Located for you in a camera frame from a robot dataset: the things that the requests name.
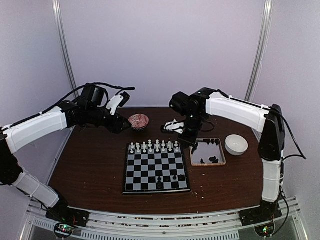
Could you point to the black and white chessboard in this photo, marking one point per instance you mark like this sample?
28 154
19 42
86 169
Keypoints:
146 161

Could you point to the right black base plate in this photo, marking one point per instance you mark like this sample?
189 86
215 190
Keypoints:
263 220

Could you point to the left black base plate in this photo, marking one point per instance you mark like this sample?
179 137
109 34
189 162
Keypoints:
66 226

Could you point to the left aluminium corner post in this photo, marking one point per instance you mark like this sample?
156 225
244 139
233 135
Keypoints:
63 42

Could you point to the aluminium corner post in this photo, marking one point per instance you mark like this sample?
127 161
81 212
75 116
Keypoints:
63 42
260 51

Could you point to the aluminium front rail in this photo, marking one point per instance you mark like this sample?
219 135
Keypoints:
219 225

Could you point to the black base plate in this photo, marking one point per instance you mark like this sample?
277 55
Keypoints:
263 220
66 226

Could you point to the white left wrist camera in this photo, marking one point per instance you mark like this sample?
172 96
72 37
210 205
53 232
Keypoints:
119 100

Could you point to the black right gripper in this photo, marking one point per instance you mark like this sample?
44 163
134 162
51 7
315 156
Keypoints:
191 141

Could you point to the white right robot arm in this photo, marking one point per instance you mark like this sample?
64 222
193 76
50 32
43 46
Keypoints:
266 120

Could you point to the red patterned bowl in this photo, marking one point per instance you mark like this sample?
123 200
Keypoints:
139 122

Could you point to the white ceramic bowl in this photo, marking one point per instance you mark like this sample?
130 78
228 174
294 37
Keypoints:
236 145

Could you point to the right aluminium corner post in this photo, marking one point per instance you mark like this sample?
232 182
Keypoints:
260 51

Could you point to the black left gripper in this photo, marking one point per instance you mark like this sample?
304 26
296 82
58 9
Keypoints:
115 126

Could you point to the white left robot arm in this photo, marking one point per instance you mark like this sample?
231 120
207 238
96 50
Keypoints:
20 145

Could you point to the black chess king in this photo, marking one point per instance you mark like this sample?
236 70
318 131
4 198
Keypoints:
159 185

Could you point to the wooden rimmed metal tray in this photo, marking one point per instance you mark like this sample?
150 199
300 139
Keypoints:
207 152

